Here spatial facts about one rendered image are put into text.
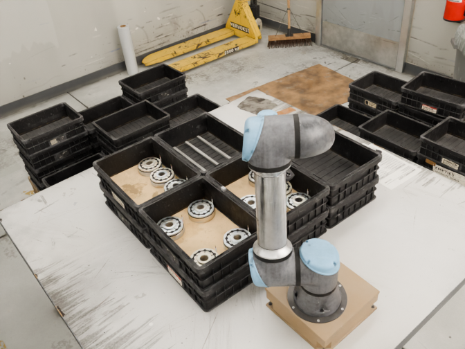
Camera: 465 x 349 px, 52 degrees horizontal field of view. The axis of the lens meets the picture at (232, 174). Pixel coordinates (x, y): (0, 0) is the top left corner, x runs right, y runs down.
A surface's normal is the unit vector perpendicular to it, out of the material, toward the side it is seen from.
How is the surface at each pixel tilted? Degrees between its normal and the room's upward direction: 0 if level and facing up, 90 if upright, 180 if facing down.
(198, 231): 0
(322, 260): 9
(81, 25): 90
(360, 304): 4
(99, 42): 90
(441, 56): 90
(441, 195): 0
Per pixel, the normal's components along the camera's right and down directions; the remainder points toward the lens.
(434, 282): -0.07, -0.80
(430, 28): -0.76, 0.44
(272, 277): -0.04, 0.47
